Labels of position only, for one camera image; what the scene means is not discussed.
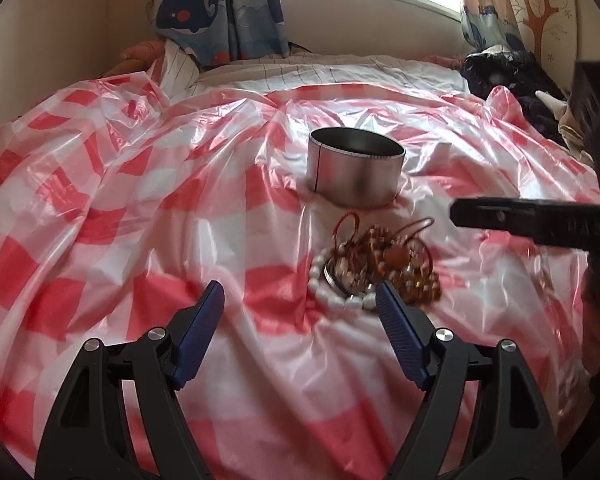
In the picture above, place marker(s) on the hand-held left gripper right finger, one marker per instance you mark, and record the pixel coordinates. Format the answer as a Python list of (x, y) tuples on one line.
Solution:
[(397, 325)]

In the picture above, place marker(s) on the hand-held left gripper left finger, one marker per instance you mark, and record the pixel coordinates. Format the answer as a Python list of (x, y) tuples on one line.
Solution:
[(202, 325)]

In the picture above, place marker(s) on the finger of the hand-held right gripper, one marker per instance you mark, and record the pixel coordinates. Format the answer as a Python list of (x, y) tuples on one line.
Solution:
[(530, 222)]

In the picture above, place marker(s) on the silver bangle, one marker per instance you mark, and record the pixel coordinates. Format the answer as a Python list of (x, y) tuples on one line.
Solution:
[(330, 279)]

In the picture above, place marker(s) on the round metal tin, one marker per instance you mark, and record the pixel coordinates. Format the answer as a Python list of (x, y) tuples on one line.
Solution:
[(352, 177)]

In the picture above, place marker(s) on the cream cloth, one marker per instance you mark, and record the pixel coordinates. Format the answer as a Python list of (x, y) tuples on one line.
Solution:
[(567, 125)]

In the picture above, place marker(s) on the red white checked plastic sheet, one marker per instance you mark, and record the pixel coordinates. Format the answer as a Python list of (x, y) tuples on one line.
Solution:
[(180, 240)]

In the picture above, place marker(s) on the dark clothing pile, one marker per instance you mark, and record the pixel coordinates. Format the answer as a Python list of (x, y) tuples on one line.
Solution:
[(510, 72)]

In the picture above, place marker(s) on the narrow whale print curtain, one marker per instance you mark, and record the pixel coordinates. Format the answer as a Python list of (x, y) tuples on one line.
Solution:
[(485, 27)]

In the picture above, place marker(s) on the white striped quilt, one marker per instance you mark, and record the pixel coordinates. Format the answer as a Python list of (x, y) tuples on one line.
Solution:
[(330, 72)]

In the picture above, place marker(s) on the tan cloth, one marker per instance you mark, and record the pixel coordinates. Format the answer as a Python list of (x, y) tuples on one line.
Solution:
[(127, 67)]

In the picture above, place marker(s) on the pink pillow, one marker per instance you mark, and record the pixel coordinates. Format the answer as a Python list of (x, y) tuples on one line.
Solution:
[(140, 51)]

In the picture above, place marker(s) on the blue whale print curtain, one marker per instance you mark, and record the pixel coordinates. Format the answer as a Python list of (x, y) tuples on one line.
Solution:
[(215, 15)]

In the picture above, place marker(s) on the orange tree wall sticker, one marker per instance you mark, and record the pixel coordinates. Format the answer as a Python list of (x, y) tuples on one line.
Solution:
[(537, 20)]

